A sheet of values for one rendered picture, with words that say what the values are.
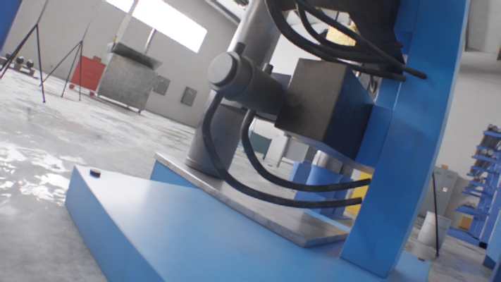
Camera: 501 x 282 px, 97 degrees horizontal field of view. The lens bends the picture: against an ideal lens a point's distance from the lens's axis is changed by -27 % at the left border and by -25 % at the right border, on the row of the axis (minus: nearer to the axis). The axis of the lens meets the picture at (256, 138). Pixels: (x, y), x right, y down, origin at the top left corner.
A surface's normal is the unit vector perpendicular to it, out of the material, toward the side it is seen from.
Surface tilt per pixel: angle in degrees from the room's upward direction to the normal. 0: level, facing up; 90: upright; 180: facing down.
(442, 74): 90
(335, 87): 90
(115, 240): 90
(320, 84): 90
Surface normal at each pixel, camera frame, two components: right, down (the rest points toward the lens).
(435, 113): -0.59, -0.24
